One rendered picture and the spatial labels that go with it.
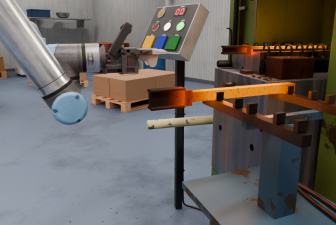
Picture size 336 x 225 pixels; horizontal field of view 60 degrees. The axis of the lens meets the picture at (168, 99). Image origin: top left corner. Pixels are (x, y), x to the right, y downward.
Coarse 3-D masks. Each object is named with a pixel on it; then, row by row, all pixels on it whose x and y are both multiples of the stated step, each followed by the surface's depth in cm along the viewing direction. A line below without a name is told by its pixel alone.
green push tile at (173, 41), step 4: (172, 36) 145; (176, 36) 143; (180, 36) 141; (168, 40) 146; (172, 40) 144; (176, 40) 141; (168, 44) 145; (172, 44) 142; (176, 44) 140; (168, 48) 143; (172, 48) 141
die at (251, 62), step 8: (272, 48) 107; (288, 48) 108; (304, 48) 110; (320, 48) 112; (328, 48) 113; (232, 56) 118; (240, 56) 112; (248, 56) 107; (256, 56) 102; (264, 56) 100; (304, 56) 105; (320, 56) 107; (328, 56) 108; (232, 64) 119; (240, 64) 113; (248, 64) 107; (256, 64) 102; (256, 72) 102; (264, 72) 102
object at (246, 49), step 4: (244, 44) 107; (224, 48) 103; (228, 48) 104; (232, 48) 104; (236, 48) 104; (240, 48) 105; (244, 48) 105; (248, 48) 104; (252, 48) 105; (256, 48) 106; (260, 48) 106; (224, 52) 103; (228, 52) 103; (232, 52) 103; (236, 52) 104; (240, 52) 104; (244, 52) 105; (248, 52) 104
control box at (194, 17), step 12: (156, 12) 164; (168, 12) 156; (192, 12) 142; (204, 12) 144; (192, 24) 140; (144, 36) 164; (156, 36) 156; (168, 36) 148; (192, 36) 142; (180, 48) 138; (192, 48) 143
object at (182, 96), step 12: (264, 84) 75; (276, 84) 75; (288, 84) 76; (156, 96) 63; (168, 96) 64; (180, 96) 65; (192, 96) 65; (204, 96) 67; (228, 96) 69; (240, 96) 71; (156, 108) 63; (168, 108) 64
